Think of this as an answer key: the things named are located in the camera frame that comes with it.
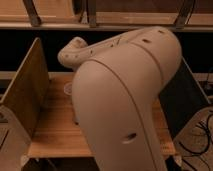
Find left metal bracket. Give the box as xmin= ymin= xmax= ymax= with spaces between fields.
xmin=22 ymin=0 xmax=41 ymax=27

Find translucent plastic cup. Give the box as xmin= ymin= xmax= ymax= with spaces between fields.
xmin=63 ymin=82 xmax=72 ymax=96

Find black cables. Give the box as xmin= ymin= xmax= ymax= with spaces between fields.
xmin=178 ymin=111 xmax=213 ymax=171

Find left wooden side panel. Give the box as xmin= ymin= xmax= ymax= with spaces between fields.
xmin=0 ymin=38 xmax=49 ymax=141

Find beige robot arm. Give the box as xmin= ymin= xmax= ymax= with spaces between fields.
xmin=58 ymin=27 xmax=182 ymax=171

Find right dark side panel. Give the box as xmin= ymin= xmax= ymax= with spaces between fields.
xmin=159 ymin=59 xmax=213 ymax=139

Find metal bracket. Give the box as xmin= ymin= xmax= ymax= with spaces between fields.
xmin=86 ymin=0 xmax=97 ymax=28
xmin=174 ymin=0 xmax=196 ymax=29
xmin=22 ymin=0 xmax=41 ymax=27

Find wooden upper shelf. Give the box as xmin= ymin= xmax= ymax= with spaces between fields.
xmin=0 ymin=0 xmax=213 ymax=31

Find right metal bracket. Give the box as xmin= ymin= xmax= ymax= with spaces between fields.
xmin=174 ymin=0 xmax=196 ymax=29

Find middle metal bracket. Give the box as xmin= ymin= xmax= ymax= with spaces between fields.
xmin=86 ymin=0 xmax=97 ymax=28

